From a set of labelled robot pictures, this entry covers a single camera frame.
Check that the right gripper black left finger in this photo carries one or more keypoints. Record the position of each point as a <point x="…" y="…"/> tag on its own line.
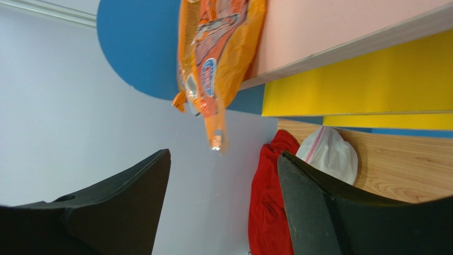
<point x="118" y="215"/>

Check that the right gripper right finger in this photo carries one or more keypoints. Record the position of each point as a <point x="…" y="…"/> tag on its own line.
<point x="328" y="216"/>

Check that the orange BIC razor bag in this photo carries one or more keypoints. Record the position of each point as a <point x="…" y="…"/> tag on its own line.
<point x="217" y="43"/>

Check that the blue shelf unit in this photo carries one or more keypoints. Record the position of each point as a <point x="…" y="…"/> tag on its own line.
<point x="365" y="64"/>

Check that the red cloth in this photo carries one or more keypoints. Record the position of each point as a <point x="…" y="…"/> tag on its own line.
<point x="268" y="230"/>

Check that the white mesh zip bag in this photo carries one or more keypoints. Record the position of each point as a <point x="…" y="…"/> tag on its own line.
<point x="327" y="151"/>

